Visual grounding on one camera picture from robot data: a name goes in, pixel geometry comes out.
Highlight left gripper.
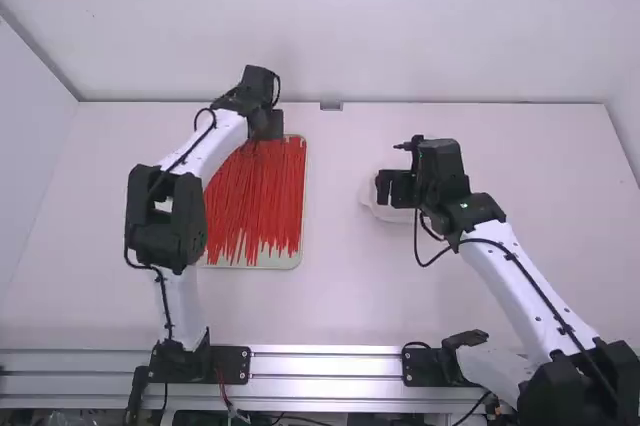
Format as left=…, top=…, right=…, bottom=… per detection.
left=247, top=106, right=273, bottom=143

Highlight silver rails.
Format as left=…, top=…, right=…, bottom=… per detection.
left=0, top=343, right=524, bottom=418

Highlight black cable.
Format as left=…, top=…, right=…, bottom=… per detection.
left=412, top=208, right=464, bottom=269
left=193, top=106, right=217, bottom=135

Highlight pale tray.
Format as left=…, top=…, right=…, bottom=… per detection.
left=194, top=133, right=309, bottom=271

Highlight white dish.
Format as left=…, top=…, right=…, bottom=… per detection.
left=357, top=173, right=426, bottom=223

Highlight row of orange cable ties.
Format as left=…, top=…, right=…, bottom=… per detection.
left=202, top=134, right=307, bottom=267

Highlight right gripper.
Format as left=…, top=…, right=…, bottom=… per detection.
left=375, top=168, right=426, bottom=210

